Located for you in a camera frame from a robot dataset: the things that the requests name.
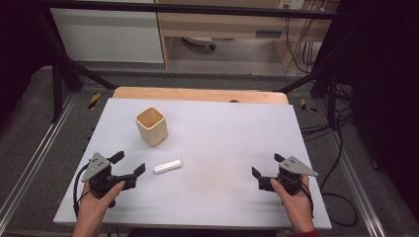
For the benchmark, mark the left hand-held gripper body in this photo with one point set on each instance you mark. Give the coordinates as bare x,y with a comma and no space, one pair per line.
100,179

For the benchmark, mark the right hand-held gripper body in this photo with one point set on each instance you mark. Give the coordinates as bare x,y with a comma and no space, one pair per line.
290,179

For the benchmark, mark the white cylinder stick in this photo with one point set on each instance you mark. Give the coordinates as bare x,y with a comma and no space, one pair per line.
167,166

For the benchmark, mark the square wooden cup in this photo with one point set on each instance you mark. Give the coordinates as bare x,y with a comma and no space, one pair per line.
153,131

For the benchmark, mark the person's right hand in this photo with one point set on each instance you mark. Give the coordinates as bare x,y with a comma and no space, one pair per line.
298,207

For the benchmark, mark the person's left hand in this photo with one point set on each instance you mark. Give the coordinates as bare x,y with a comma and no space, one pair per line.
94,210

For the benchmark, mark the yellow black striped tape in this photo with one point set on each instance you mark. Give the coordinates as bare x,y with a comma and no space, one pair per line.
307,106
94,100

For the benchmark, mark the black metal stand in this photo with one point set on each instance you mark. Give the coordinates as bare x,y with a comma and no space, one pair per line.
332,98
56,89

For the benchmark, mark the light wooden board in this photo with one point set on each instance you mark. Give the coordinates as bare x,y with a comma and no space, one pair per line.
197,94

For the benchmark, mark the white cabinet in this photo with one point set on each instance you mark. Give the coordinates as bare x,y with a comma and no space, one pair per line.
108,36

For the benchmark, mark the white chair base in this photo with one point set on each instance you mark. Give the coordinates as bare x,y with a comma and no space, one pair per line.
199,41

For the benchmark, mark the light wooden desk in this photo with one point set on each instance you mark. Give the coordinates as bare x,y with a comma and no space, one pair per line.
224,24

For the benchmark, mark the black metal crossbar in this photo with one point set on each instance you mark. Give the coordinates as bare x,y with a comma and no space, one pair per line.
197,9

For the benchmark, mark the aluminium floor rail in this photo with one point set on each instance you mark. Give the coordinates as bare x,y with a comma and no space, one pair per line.
36,154
357,184

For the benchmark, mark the white wall socket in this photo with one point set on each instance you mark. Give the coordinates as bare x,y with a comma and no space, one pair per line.
291,4

